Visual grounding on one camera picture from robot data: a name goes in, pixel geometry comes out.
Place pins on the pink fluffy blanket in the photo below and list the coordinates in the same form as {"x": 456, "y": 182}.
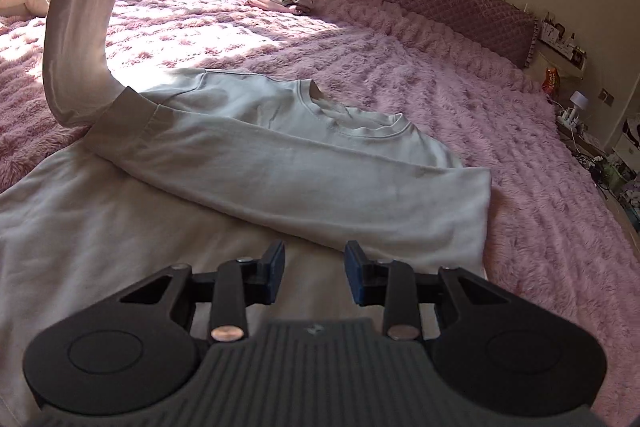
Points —
{"x": 450, "y": 72}

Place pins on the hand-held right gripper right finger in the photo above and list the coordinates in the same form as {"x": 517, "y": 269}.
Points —
{"x": 356, "y": 274}

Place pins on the orange snack bag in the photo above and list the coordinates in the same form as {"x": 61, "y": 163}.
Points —
{"x": 550, "y": 80}

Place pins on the cluttered bedside wall shelf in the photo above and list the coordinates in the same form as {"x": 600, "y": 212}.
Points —
{"x": 562, "y": 42}

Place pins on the gold wall switch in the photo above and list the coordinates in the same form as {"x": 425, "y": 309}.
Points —
{"x": 608, "y": 96}

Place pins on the white power strip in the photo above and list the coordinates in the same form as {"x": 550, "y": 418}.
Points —
{"x": 569, "y": 119}

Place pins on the white printed sweatshirt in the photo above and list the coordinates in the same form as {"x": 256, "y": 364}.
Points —
{"x": 250, "y": 157}

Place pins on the white storage box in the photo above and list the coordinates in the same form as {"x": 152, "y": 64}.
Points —
{"x": 627, "y": 147}

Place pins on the pink folded garment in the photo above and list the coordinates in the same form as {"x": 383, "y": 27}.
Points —
{"x": 262, "y": 3}

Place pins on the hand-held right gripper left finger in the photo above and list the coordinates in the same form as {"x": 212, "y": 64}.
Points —
{"x": 273, "y": 274}

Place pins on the small white table lamp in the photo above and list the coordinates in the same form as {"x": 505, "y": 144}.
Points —
{"x": 579, "y": 99}

